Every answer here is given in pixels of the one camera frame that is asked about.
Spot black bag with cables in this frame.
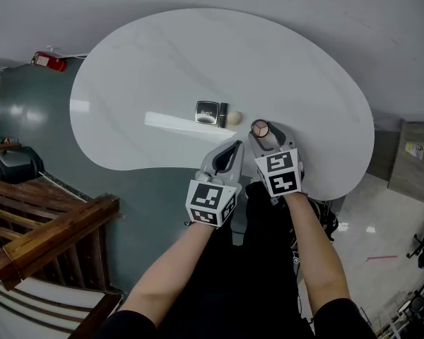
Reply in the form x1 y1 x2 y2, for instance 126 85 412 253
307 198 339 243

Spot yellow white paper label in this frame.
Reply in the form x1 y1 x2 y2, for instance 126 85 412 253
405 142 424 161

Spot brown wooden stair railing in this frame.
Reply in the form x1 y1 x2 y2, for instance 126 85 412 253
0 141 123 339

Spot black lipstick tube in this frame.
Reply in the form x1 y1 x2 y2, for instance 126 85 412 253
218 102 229 129

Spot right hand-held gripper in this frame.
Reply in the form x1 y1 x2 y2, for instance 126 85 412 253
247 121 304 198

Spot round eyeshadow compact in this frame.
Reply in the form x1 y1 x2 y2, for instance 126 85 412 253
250 119 270 138

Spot black bin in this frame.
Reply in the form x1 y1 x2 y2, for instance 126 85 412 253
0 145 45 185

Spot beige makeup sponge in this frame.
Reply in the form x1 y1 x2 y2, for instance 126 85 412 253
225 110 243 129

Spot person's left forearm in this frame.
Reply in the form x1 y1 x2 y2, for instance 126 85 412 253
119 220 216 326

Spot grey square compact case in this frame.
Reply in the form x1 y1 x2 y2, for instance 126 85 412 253
194 100 219 125

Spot white kidney-shaped table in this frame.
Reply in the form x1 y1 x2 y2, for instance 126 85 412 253
69 8 375 201

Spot person's black clothed body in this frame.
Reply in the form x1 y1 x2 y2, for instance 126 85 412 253
98 180 375 339

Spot grey wooden shelf cabinet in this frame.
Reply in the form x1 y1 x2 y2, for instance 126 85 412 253
367 118 424 204

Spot white stair steps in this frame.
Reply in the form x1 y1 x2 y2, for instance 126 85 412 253
0 259 110 339

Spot person's right forearm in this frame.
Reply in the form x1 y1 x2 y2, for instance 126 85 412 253
285 192 351 323

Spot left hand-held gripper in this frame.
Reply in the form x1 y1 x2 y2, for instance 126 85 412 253
185 139 245 228

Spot red fire extinguisher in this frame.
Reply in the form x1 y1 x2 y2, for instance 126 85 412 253
30 51 68 73

